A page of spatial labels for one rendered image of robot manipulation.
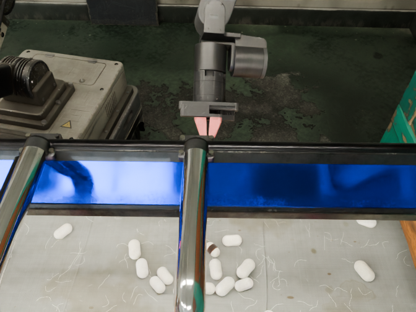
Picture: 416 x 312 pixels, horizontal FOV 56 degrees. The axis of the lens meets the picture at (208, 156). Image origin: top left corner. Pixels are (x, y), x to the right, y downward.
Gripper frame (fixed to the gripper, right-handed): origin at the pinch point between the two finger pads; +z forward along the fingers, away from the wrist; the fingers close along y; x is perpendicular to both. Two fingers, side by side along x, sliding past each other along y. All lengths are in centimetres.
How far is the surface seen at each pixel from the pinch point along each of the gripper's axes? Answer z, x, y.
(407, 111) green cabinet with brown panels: -10.3, 8.5, 39.4
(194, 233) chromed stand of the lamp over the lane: 6.5, -39.7, -0.4
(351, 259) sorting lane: 17.5, 0.2, 26.2
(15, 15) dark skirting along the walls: -92, 187, -132
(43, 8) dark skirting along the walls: -95, 183, -112
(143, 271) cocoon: 19.9, -3.5, -9.9
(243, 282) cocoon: 20.8, -4.5, 6.8
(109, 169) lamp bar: 2.1, -31.9, -9.0
